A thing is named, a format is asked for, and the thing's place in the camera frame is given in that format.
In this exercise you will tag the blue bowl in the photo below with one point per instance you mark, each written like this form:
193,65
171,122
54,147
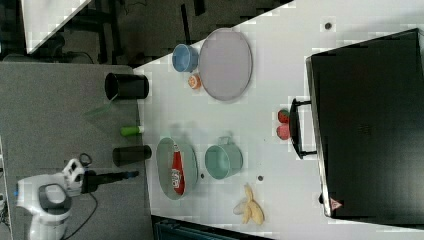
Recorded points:
184,58

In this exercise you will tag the red strawberry toy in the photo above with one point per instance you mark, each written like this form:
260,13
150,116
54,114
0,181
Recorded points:
283,116

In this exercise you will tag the teal mug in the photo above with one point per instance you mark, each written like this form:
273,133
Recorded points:
223,159

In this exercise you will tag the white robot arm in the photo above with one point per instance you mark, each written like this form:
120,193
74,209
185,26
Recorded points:
48,197

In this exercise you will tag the grey round plate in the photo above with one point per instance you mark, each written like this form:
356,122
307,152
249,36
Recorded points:
225,64

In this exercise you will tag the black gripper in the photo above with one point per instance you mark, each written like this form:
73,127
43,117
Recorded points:
91,180

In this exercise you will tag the black toaster oven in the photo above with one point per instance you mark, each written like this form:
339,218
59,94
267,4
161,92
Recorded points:
367,112

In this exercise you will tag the large black cup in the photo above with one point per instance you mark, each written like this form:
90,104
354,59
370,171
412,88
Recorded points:
126,86

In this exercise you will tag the small black cup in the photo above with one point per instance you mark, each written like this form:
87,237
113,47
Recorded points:
129,155

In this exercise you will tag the green marker pen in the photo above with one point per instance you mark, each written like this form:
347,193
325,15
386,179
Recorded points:
131,130

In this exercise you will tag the green oval strainer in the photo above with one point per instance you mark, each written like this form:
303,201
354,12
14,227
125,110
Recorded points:
164,156

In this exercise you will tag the orange slice toy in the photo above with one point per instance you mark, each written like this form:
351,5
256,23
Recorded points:
194,81

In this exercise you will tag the red ketchup bottle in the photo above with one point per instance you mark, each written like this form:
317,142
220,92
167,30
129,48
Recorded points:
177,175

